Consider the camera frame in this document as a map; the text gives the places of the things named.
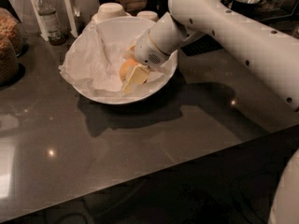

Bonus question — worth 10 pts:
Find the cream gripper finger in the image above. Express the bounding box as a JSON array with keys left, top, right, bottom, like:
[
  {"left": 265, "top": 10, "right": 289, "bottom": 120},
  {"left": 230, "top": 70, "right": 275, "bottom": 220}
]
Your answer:
[
  {"left": 123, "top": 46, "right": 135, "bottom": 60},
  {"left": 121, "top": 64, "right": 150, "bottom": 93}
]

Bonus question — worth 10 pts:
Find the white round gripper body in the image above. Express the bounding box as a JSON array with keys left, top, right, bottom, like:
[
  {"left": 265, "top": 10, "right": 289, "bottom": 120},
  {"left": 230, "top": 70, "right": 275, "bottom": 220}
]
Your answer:
[{"left": 134, "top": 31, "right": 170, "bottom": 67}]

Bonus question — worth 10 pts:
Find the orange fruit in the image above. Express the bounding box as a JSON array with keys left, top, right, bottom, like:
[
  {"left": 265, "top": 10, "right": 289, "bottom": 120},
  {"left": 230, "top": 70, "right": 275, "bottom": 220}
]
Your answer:
[{"left": 120, "top": 58, "right": 138, "bottom": 82}]

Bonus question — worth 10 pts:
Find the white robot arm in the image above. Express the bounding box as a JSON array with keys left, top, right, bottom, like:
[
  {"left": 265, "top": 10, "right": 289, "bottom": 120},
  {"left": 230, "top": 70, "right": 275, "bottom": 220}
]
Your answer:
[{"left": 134, "top": 0, "right": 299, "bottom": 224}]

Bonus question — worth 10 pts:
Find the white bowl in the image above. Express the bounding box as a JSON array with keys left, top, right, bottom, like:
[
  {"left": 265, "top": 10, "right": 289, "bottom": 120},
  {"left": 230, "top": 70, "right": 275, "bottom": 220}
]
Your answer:
[{"left": 63, "top": 15, "right": 179, "bottom": 105}]

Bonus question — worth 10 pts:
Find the white crumpled paper liner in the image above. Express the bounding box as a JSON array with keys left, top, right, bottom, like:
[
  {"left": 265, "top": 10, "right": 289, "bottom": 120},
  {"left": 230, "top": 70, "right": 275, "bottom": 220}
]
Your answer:
[{"left": 58, "top": 17, "right": 175, "bottom": 99}]

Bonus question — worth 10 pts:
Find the black rubber mat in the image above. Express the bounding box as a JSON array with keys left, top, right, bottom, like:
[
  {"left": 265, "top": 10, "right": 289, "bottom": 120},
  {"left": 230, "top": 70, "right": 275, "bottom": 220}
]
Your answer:
[{"left": 181, "top": 35, "right": 222, "bottom": 56}]

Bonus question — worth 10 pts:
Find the glass bottle black cap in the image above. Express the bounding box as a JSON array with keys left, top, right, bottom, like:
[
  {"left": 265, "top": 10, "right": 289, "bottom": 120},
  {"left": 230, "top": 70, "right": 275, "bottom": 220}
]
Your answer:
[{"left": 36, "top": 0, "right": 66, "bottom": 46}]

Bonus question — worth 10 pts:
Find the white acrylic sign holder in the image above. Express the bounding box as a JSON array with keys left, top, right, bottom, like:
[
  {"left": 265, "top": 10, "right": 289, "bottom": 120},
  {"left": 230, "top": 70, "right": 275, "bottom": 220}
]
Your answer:
[{"left": 28, "top": 0, "right": 101, "bottom": 39}]

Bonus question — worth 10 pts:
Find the black labelled container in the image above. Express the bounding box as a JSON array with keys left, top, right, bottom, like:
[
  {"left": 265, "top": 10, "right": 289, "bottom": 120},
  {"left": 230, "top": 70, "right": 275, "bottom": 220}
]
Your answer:
[{"left": 231, "top": 0, "right": 260, "bottom": 17}]

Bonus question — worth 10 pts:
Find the upper cereal jar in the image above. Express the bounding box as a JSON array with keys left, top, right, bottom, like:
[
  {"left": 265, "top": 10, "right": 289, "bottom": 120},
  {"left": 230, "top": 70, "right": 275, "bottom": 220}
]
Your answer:
[{"left": 0, "top": 7, "right": 23, "bottom": 55}]

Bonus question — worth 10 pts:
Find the cereal jar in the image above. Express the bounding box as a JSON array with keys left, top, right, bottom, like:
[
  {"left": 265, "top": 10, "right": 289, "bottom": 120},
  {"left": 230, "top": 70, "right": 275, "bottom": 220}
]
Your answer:
[
  {"left": 0, "top": 7, "right": 23, "bottom": 55},
  {"left": 0, "top": 35, "right": 19, "bottom": 85}
]

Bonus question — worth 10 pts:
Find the lower cereal jar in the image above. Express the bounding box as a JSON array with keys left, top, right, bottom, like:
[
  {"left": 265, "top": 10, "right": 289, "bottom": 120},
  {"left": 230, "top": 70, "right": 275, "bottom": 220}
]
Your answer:
[{"left": 0, "top": 35, "right": 19, "bottom": 85}]

